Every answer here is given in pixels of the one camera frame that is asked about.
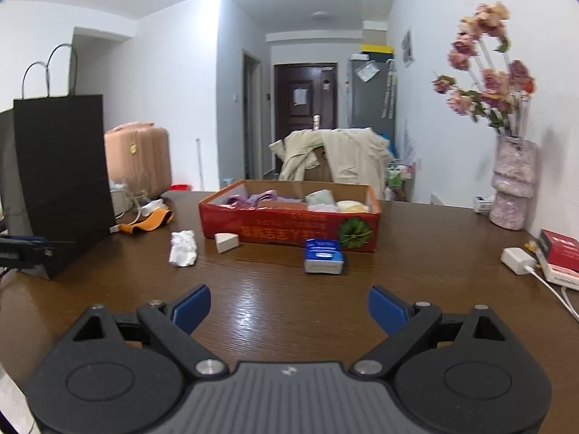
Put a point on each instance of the dark brown entrance door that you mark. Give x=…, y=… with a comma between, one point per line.
x=306, y=96

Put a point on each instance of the wall electrical panel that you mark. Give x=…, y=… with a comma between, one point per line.
x=407, y=48

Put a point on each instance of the yellow box on fridge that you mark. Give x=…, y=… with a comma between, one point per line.
x=376, y=48

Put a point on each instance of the pale green soft block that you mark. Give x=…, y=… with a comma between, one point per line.
x=320, y=197

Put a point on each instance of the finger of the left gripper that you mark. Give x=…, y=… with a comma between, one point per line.
x=27, y=251

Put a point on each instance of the red small box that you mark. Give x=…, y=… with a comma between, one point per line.
x=559, y=249

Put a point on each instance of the white wedge sponge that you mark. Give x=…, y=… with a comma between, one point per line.
x=226, y=241

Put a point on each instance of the pink suitcase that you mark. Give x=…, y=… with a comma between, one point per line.
x=138, y=154

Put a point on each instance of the red plastic bucket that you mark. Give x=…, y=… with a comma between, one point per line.
x=181, y=187

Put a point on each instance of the orange cloth pouch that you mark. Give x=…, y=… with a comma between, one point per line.
x=157, y=219

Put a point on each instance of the brown wooden chair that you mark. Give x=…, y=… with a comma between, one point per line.
x=317, y=167

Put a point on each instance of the cream round sponge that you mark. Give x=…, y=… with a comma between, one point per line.
x=351, y=207

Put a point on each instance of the white power adapter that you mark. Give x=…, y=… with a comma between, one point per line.
x=517, y=260

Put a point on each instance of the black paper bag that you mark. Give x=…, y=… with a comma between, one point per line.
x=64, y=190

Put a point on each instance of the grey refrigerator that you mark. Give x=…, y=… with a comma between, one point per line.
x=369, y=77

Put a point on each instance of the pink textured vase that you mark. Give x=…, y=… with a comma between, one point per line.
x=514, y=180

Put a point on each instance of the dried pink rose bouquet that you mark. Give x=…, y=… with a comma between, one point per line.
x=501, y=87

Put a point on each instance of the blue tissue pack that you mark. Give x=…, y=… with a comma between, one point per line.
x=323, y=257

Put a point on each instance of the white cloth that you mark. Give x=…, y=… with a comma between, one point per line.
x=183, y=251

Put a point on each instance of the lavender knitted cloth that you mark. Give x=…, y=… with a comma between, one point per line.
x=269, y=199

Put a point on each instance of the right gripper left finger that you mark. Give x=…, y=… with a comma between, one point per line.
x=123, y=373

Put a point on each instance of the red cardboard box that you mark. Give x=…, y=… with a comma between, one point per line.
x=355, y=232

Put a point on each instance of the white small table device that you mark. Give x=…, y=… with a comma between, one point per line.
x=483, y=205

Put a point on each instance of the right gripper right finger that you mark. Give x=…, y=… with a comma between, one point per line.
x=454, y=373

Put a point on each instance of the beige coat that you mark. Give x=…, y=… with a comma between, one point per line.
x=354, y=155

